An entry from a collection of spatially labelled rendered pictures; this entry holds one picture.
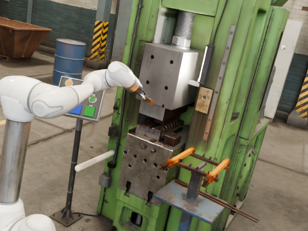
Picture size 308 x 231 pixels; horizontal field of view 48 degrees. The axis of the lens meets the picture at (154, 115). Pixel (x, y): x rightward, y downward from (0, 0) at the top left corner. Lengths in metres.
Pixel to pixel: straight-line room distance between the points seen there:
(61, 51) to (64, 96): 5.55
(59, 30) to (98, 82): 8.56
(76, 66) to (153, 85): 4.66
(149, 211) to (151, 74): 1.00
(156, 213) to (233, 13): 1.48
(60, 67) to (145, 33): 4.53
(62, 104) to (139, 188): 1.35
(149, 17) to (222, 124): 0.93
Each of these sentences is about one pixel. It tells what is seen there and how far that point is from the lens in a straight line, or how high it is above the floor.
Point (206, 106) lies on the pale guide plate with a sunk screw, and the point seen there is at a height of 1.24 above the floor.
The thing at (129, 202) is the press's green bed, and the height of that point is 0.39.
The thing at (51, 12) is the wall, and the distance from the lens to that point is 10.58.
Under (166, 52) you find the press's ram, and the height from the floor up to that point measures 1.54.
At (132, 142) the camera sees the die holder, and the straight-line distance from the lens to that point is 2.50.
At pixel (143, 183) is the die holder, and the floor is 0.59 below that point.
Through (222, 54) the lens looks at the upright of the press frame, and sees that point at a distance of 2.35.
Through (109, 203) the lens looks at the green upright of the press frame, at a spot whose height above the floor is 0.15.
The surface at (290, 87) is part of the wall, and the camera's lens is 8.18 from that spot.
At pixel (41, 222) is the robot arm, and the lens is 1.58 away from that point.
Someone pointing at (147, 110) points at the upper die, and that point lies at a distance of 2.46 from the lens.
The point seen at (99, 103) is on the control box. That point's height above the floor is 1.07.
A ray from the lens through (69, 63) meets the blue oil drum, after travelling 6.92.
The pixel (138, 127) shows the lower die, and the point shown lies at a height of 0.97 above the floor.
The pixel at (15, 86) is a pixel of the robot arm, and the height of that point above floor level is 1.41.
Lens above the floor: 1.80
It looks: 17 degrees down
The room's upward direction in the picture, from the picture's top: 11 degrees clockwise
